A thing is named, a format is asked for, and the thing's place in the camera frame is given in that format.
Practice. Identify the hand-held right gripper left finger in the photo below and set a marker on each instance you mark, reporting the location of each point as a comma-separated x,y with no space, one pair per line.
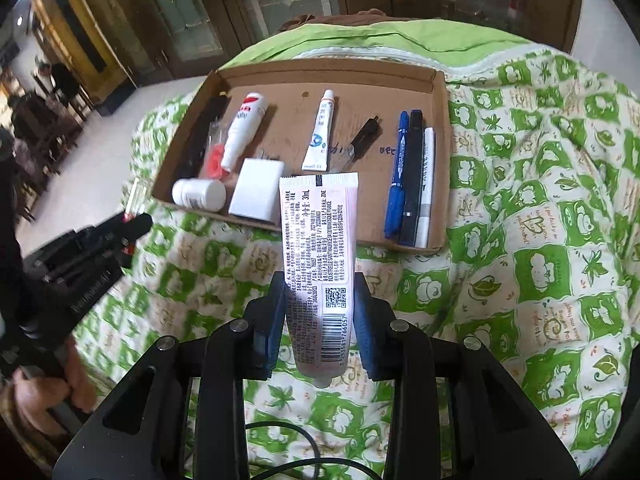
272,330

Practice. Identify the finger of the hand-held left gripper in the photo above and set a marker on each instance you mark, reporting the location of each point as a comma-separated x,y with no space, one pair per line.
100,267
125,225

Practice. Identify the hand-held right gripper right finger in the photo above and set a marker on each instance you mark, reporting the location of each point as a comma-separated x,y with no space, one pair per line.
367,335

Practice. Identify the small white pill bottle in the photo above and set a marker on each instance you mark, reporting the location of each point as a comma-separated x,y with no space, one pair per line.
200,194

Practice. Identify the large pale cream tube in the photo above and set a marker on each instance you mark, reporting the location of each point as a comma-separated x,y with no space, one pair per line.
317,240

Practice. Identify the red clear lighter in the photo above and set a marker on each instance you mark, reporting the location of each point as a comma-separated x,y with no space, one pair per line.
215,155

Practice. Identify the long black pen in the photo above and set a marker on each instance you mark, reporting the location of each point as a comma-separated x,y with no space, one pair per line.
200,135

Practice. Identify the white charger plug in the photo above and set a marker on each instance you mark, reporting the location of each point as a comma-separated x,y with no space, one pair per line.
257,190

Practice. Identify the white spray bottle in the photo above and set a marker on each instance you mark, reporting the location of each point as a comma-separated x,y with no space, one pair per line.
242,135

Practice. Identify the blue marker pen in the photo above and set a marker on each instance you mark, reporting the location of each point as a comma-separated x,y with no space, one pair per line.
397,180

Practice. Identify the silver marker pen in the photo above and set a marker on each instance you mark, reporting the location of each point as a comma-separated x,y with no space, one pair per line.
427,175

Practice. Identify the black marker pen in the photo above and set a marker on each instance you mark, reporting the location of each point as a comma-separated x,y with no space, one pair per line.
414,170

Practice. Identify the black gel pen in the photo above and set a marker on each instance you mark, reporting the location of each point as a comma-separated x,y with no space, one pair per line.
365,135

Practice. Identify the small white ointment tube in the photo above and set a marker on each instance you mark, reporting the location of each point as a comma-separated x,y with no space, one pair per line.
320,135

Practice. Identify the shallow cardboard tray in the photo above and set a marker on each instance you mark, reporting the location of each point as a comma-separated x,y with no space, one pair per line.
290,110

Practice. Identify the person's left forearm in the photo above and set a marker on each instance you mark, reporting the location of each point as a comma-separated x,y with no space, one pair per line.
10,415

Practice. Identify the person's left hand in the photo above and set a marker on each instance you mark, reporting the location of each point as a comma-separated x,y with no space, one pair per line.
80,385

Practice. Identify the wooden chair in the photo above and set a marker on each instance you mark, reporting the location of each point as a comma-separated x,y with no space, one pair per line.
45,130

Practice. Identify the green printed blanket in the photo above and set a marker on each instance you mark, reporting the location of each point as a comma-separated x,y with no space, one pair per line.
525,210

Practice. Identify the golden wooden panel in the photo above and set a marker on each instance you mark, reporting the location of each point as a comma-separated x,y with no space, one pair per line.
85,25

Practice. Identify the wooden glass-door cabinet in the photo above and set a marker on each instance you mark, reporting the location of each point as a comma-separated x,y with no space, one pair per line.
300,0

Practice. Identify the brown cloth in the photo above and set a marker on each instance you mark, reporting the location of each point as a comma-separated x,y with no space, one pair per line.
340,19

